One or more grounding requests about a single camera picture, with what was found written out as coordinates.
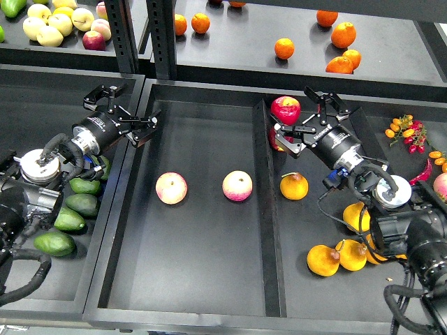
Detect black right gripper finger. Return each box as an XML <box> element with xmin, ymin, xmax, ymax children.
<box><xmin>304</xmin><ymin>86</ymin><xmax>351</xmax><ymax>126</ymax></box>
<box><xmin>273</xmin><ymin>123</ymin><xmax>316</xmax><ymax>158</ymax></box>

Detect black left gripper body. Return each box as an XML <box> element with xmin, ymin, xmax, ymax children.
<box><xmin>71</xmin><ymin>106</ymin><xmax>138</xmax><ymax>156</ymax></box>

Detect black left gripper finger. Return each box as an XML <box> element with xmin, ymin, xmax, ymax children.
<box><xmin>127</xmin><ymin>110</ymin><xmax>161</xmax><ymax>147</ymax></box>
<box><xmin>83</xmin><ymin>84</ymin><xmax>128</xmax><ymax>114</ymax></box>

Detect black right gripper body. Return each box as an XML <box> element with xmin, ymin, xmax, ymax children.
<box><xmin>302</xmin><ymin>114</ymin><xmax>364</xmax><ymax>171</ymax></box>

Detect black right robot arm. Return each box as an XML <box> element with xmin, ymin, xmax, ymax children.
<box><xmin>270</xmin><ymin>88</ymin><xmax>446</xmax><ymax>334</ymax></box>

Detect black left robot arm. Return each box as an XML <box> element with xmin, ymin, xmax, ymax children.
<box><xmin>1</xmin><ymin>85</ymin><xmax>159</xmax><ymax>305</ymax></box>

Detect green avocado top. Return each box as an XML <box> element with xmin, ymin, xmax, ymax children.
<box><xmin>91</xmin><ymin>155</ymin><xmax>111</xmax><ymax>181</ymax></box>

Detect dark red apple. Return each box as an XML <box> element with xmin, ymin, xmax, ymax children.
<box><xmin>268</xmin><ymin>127</ymin><xmax>293</xmax><ymax>152</ymax></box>

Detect bright red apple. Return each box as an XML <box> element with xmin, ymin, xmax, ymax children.
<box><xmin>270</xmin><ymin>96</ymin><xmax>301</xmax><ymax>126</ymax></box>

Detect orange lowest right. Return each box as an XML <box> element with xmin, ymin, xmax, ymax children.
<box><xmin>325</xmin><ymin>56</ymin><xmax>353</xmax><ymax>74</ymax></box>

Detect orange lower right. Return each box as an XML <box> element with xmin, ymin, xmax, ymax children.
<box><xmin>342</xmin><ymin>49</ymin><xmax>362</xmax><ymax>70</ymax></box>

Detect black left tray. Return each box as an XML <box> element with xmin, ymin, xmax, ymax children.
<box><xmin>1</xmin><ymin>64</ymin><xmax>145</xmax><ymax>325</ymax></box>

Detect red apple on shelf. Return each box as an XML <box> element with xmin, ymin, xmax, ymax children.
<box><xmin>82</xmin><ymin>31</ymin><xmax>106</xmax><ymax>51</ymax></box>

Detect pink apple left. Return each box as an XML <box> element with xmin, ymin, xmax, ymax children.
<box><xmin>155</xmin><ymin>172</ymin><xmax>188</xmax><ymax>204</ymax></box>

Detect pink apple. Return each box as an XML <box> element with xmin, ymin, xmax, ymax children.
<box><xmin>155</xmin><ymin>172</ymin><xmax>188</xmax><ymax>204</ymax></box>
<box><xmin>222</xmin><ymin>170</ymin><xmax>253</xmax><ymax>202</ymax></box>

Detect large orange right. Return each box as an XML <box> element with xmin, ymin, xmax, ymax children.
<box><xmin>331</xmin><ymin>22</ymin><xmax>357</xmax><ymax>49</ymax></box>

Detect orange centre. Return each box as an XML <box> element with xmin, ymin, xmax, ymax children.
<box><xmin>274</xmin><ymin>38</ymin><xmax>295</xmax><ymax>60</ymax></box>

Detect pink apple right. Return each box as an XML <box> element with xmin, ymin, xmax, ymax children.
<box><xmin>222</xmin><ymin>170</ymin><xmax>253</xmax><ymax>202</ymax></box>

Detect cherry tomato bunch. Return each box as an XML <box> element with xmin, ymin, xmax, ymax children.
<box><xmin>384</xmin><ymin>114</ymin><xmax>427</xmax><ymax>154</ymax></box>

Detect pale peach on shelf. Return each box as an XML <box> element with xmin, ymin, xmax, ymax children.
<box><xmin>90</xmin><ymin>19</ymin><xmax>112</xmax><ymax>41</ymax></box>

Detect yellow apple lower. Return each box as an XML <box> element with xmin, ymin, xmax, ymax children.
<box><xmin>36</xmin><ymin>26</ymin><xmax>64</xmax><ymax>47</ymax></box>

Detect yellow apple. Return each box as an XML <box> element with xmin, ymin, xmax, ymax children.
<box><xmin>47</xmin><ymin>13</ymin><xmax>73</xmax><ymax>37</ymax></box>
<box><xmin>22</xmin><ymin>17</ymin><xmax>46</xmax><ymax>41</ymax></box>
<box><xmin>27</xmin><ymin>3</ymin><xmax>52</xmax><ymax>23</ymax></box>
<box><xmin>36</xmin><ymin>26</ymin><xmax>64</xmax><ymax>47</ymax></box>
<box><xmin>71</xmin><ymin>8</ymin><xmax>95</xmax><ymax>32</ymax></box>

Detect orange top right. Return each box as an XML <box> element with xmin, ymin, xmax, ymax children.
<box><xmin>316</xmin><ymin>10</ymin><xmax>339</xmax><ymax>28</ymax></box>

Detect yellow apple right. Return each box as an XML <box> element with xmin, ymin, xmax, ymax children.
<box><xmin>71</xmin><ymin>8</ymin><xmax>95</xmax><ymax>32</ymax></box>

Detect yellow apple middle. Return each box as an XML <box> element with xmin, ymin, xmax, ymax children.
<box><xmin>47</xmin><ymin>13</ymin><xmax>73</xmax><ymax>37</ymax></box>

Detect red chili pepper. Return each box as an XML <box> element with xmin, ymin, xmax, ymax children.
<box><xmin>409</xmin><ymin>158</ymin><xmax>432</xmax><ymax>186</ymax></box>

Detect yellow apple left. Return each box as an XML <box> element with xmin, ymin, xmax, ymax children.
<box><xmin>22</xmin><ymin>17</ymin><xmax>46</xmax><ymax>41</ymax></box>

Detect orange cherry tomatoes small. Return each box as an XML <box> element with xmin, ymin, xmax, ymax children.
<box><xmin>429</xmin><ymin>151</ymin><xmax>447</xmax><ymax>173</ymax></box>

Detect yellow apple top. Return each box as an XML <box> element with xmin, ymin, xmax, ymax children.
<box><xmin>27</xmin><ymin>3</ymin><xmax>52</xmax><ymax>23</ymax></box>

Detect pink peach right edge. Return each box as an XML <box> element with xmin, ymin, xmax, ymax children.
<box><xmin>433</xmin><ymin>172</ymin><xmax>447</xmax><ymax>202</ymax></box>

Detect orange far left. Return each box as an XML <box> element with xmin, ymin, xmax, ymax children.
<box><xmin>174</xmin><ymin>14</ymin><xmax>188</xmax><ymax>36</ymax></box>

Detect black shelf post left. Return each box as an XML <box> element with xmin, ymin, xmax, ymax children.
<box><xmin>105</xmin><ymin>0</ymin><xmax>139</xmax><ymax>74</ymax></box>

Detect black shelf post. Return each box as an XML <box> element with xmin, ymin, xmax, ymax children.
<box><xmin>105</xmin><ymin>0</ymin><xmax>139</xmax><ymax>74</ymax></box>
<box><xmin>146</xmin><ymin>0</ymin><xmax>177</xmax><ymax>80</ymax></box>

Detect black shelf post right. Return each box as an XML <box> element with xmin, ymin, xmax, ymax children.
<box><xmin>146</xmin><ymin>0</ymin><xmax>177</xmax><ymax>80</ymax></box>

